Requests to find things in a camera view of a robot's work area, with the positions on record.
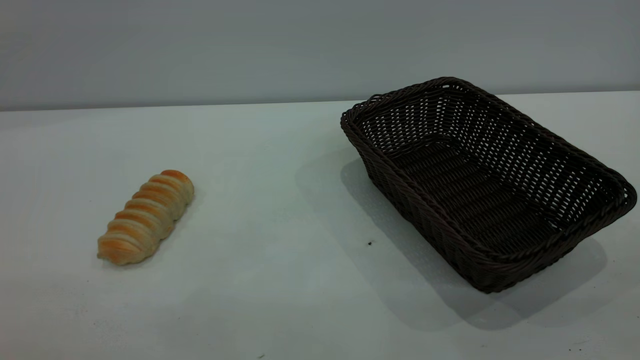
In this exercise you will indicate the dark brown wicker basket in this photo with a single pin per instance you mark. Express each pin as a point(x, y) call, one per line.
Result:
point(425, 215)

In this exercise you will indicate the golden ridged bread roll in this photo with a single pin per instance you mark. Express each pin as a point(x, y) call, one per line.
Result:
point(145, 217)

